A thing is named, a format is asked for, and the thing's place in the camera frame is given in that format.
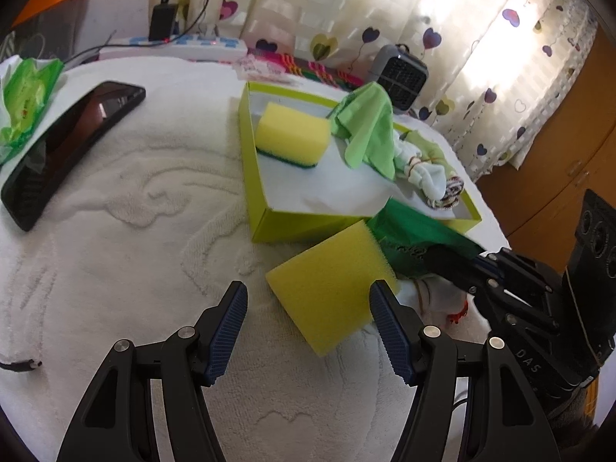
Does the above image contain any grey portable heater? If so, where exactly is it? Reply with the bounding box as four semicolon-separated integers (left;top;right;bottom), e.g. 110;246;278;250
368;44;429;111

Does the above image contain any colourful striped cloth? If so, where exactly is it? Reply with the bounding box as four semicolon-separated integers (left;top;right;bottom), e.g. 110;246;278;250
248;48;371;90

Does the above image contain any pink printed paper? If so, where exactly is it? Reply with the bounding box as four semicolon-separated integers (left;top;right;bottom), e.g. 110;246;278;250
236;55;299;85

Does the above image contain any wooden wardrobe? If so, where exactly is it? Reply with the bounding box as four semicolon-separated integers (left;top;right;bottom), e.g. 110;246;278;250
474;24;616;275

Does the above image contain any white power strip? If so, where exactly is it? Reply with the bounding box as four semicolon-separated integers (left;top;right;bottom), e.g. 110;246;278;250
99;33;248;61

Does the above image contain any white sock bundle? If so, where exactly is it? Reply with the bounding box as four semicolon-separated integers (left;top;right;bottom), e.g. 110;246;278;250
397;272;482;333
395;137;446;201

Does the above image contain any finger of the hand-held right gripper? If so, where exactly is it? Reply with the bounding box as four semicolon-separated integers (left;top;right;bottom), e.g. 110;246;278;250
474;248;564;294
426;246;561;333

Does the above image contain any yellow sponge with green scourer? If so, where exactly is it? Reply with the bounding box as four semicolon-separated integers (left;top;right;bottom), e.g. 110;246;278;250
266;219;402;358
255;102;333;170

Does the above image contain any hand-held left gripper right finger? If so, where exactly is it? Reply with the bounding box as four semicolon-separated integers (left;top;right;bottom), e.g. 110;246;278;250
368;279;561;462

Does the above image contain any black charger adapter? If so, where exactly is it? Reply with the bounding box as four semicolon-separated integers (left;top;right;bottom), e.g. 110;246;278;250
148;0;224;42

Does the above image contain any green and white plastic bag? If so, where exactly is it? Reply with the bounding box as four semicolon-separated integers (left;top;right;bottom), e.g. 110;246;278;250
0;57;65;162

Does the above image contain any heart print curtain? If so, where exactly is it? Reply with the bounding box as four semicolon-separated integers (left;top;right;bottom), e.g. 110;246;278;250
149;0;602;181

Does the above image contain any green towel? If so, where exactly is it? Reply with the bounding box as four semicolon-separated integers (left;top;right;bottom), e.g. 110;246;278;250
402;130;467;211

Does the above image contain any black smartphone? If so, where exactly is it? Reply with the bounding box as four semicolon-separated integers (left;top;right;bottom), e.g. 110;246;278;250
0;82;146;233

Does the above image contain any yellow-green cardboard box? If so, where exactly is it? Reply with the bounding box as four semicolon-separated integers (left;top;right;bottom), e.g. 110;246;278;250
238;81;482;244

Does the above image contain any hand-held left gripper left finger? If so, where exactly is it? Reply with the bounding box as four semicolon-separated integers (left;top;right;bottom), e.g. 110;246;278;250
57;280;248;462

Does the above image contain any green foil packet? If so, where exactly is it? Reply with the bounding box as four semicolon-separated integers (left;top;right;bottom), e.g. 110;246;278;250
366;197;487;280

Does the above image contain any green microfibre cloth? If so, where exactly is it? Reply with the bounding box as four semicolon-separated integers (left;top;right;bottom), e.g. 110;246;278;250
327;82;398;181

